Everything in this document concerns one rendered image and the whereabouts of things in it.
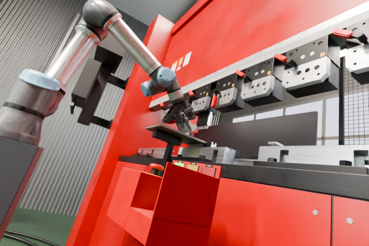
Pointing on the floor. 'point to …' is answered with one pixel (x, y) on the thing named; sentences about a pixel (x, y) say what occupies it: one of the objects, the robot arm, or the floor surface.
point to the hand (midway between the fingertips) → (187, 137)
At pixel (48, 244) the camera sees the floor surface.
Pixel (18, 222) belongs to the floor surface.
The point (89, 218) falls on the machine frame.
